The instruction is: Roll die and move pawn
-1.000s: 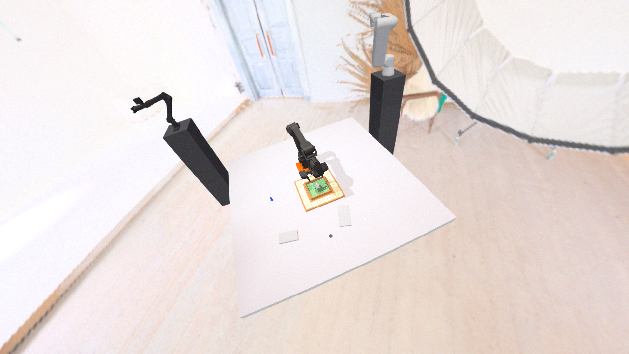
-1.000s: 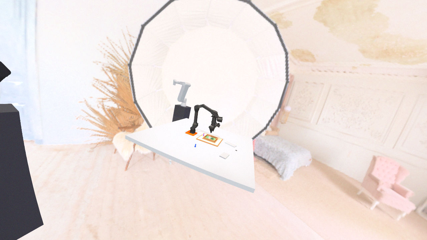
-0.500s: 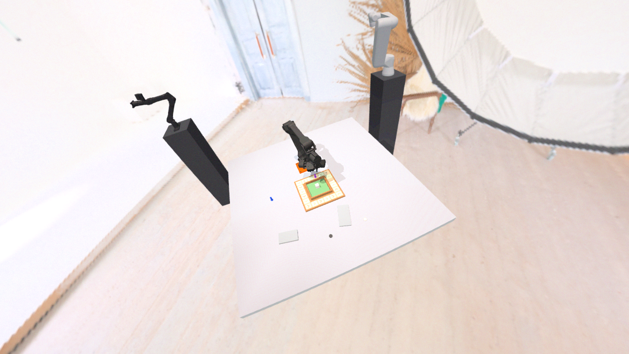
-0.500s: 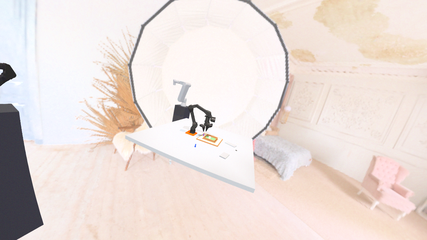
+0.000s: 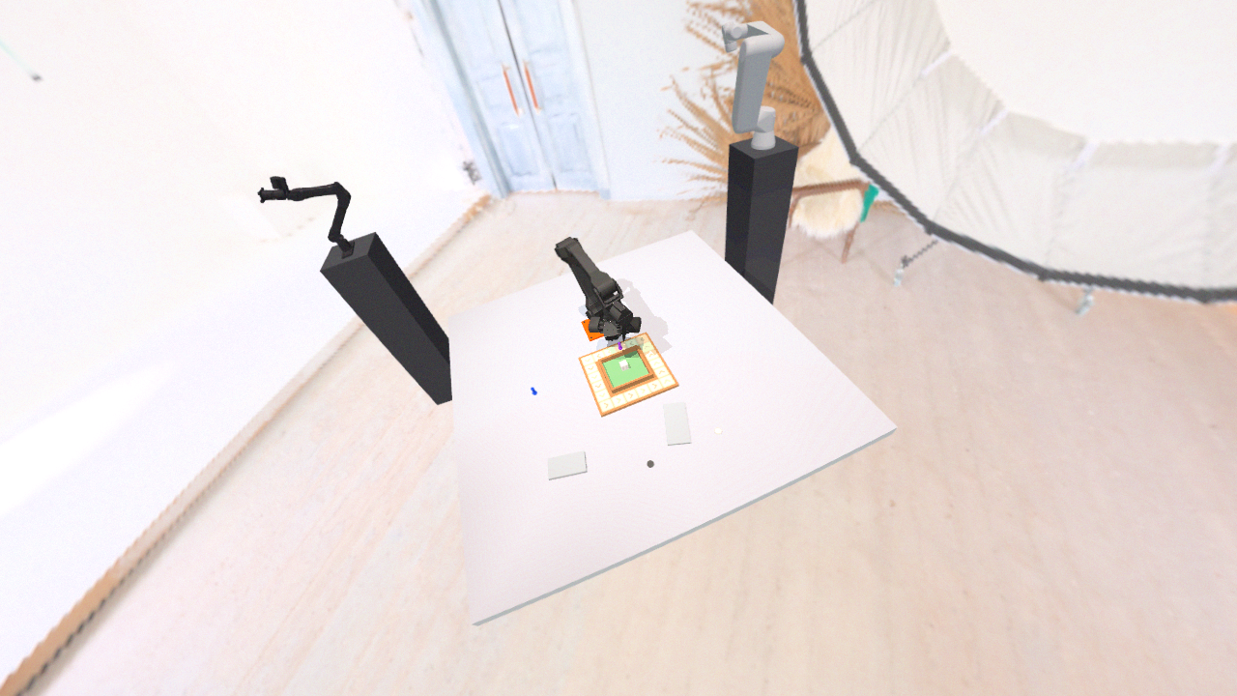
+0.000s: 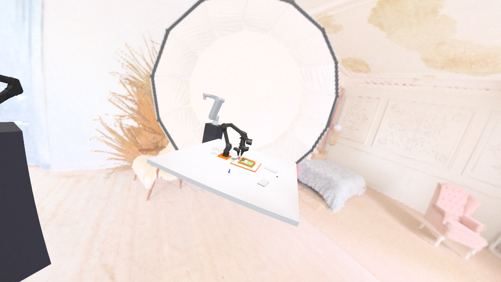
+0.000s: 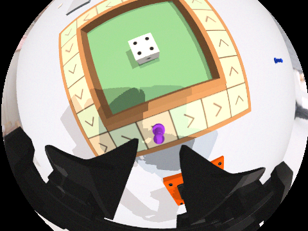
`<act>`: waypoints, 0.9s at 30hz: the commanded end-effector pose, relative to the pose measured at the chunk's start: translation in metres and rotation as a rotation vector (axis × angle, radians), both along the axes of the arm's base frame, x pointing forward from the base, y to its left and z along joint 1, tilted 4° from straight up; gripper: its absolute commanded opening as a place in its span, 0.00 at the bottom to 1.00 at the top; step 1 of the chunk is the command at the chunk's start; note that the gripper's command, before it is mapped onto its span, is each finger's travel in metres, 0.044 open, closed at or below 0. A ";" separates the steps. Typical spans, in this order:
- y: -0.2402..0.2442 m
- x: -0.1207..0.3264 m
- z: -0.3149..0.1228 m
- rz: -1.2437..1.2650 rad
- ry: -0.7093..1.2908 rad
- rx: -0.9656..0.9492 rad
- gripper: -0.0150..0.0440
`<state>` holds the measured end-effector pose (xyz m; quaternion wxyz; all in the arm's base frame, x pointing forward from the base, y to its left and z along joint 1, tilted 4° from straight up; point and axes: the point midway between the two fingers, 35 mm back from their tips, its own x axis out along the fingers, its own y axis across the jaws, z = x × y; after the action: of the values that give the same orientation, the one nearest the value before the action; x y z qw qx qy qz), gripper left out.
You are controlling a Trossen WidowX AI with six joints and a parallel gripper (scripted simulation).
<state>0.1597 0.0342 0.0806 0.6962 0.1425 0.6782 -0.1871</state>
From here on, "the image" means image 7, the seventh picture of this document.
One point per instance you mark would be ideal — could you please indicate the purple pawn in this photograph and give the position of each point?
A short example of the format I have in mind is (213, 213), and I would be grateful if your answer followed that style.
(158, 130)

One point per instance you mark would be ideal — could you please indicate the white die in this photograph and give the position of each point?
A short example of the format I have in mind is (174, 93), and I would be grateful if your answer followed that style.
(144, 48)

